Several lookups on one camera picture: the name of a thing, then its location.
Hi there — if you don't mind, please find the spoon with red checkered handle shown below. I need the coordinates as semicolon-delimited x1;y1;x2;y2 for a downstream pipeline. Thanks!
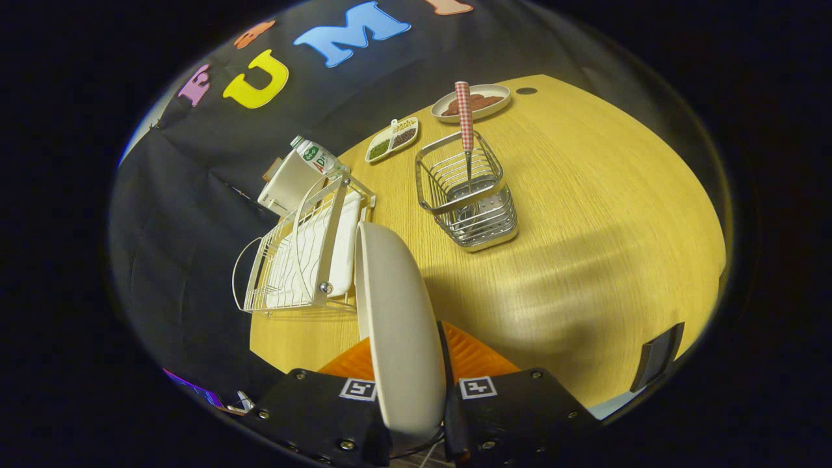
454;81;480;222

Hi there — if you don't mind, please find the white wire dish rack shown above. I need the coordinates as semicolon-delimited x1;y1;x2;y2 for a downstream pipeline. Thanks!
232;170;376;314

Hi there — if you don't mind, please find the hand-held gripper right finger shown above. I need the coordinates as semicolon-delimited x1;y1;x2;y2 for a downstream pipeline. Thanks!
437;322;602;465

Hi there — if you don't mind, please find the cream plate with meat patties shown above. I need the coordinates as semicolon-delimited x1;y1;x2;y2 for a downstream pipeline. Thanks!
431;84;512;124

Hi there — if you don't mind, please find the dark flat panel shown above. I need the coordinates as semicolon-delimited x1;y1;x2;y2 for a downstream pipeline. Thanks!
629;322;685;393

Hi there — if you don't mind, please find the white divided dish with beans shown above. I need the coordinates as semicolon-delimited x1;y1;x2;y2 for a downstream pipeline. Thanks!
365;117;420;164

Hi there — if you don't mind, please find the plastic bottle green label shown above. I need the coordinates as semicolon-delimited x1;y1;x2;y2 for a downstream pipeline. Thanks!
290;135;352;176

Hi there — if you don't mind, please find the white toaster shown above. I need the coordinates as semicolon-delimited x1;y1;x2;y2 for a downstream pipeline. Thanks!
258;151;326;216

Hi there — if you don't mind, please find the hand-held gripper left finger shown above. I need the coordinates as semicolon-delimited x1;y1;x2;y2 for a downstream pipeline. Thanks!
244;338;392;468

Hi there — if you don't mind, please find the beige round plate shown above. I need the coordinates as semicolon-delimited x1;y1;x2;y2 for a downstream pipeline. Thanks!
354;221;449;450

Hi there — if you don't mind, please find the black backdrop cloth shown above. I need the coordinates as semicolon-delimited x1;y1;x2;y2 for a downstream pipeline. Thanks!
107;0;651;404

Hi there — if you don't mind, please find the metal wire basket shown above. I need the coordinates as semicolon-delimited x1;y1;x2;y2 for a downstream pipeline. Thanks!
415;130;519;253

